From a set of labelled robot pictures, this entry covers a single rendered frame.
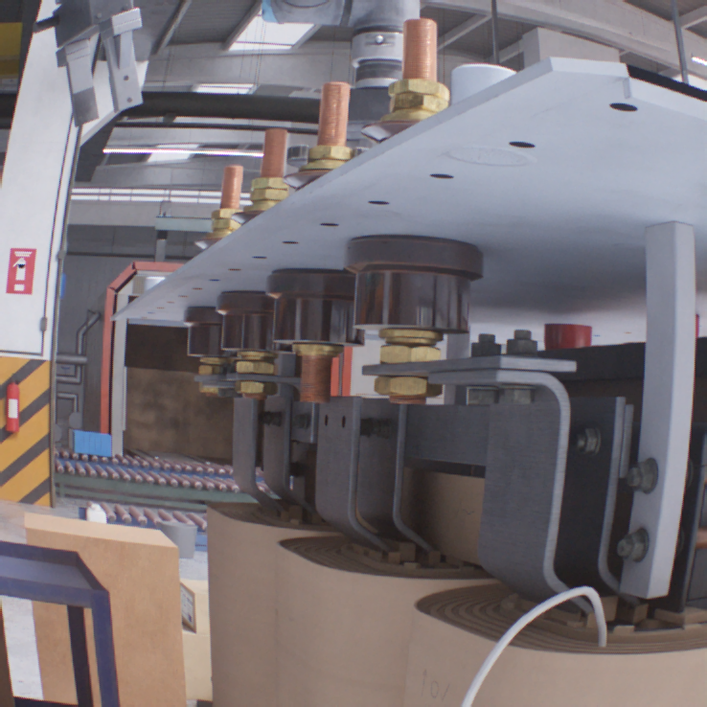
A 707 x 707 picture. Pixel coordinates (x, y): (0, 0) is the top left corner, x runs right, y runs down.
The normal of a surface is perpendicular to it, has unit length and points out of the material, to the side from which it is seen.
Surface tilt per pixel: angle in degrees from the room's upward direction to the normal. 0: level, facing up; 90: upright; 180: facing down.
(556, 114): 180
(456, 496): 90
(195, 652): 90
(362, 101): 90
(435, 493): 90
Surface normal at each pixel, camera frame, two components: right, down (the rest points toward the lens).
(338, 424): -0.95, -0.07
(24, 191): 0.29, -0.04
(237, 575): -0.80, -0.07
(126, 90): 0.53, 0.10
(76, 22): -0.81, 0.33
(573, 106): -0.05, 1.00
